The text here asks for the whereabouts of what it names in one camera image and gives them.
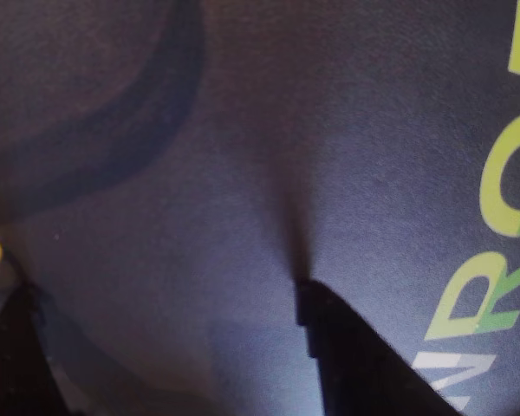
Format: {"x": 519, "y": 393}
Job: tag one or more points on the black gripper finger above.
{"x": 21, "y": 368}
{"x": 364, "y": 377}

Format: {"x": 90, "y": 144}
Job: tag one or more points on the grey mat with WOWROBO print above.
{"x": 242, "y": 130}

